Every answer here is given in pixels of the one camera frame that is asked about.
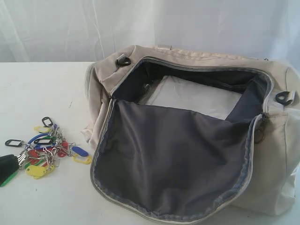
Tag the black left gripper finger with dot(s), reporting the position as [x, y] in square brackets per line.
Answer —
[8, 166]

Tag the white backdrop curtain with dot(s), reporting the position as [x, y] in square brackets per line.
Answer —
[90, 30]

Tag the beige fabric duffel bag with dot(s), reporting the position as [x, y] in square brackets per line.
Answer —
[178, 166]

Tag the colourful key tag bunch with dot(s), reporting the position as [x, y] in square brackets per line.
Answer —
[42, 153]

